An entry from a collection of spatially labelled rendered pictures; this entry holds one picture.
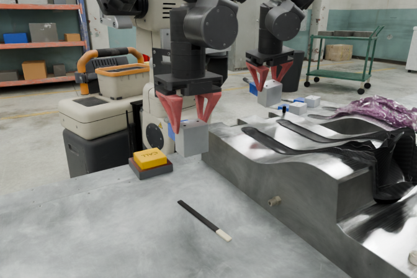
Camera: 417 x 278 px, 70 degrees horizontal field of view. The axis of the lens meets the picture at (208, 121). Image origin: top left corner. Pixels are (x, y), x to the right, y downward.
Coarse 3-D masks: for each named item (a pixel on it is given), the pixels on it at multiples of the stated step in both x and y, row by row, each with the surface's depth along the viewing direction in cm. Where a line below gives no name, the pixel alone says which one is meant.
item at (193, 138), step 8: (168, 120) 60; (184, 120) 57; (192, 120) 54; (200, 120) 54; (168, 128) 56; (184, 128) 50; (192, 128) 51; (200, 128) 51; (176, 136) 53; (184, 136) 50; (192, 136) 51; (200, 136) 52; (176, 144) 53; (184, 144) 51; (192, 144) 52; (200, 144) 52; (184, 152) 51; (192, 152) 52; (200, 152) 53
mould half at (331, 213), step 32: (224, 128) 69; (320, 128) 71; (224, 160) 65; (256, 160) 55; (288, 160) 48; (320, 160) 44; (352, 160) 45; (256, 192) 56; (288, 192) 49; (320, 192) 43; (352, 192) 42; (416, 192) 49; (288, 224) 50; (320, 224) 44; (352, 224) 42; (384, 224) 42; (416, 224) 42; (352, 256) 40; (384, 256) 36
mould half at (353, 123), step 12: (312, 108) 97; (384, 108) 83; (408, 108) 88; (312, 120) 85; (324, 120) 84; (336, 120) 78; (348, 120) 76; (360, 120) 74; (372, 120) 74; (348, 132) 77; (360, 132) 75
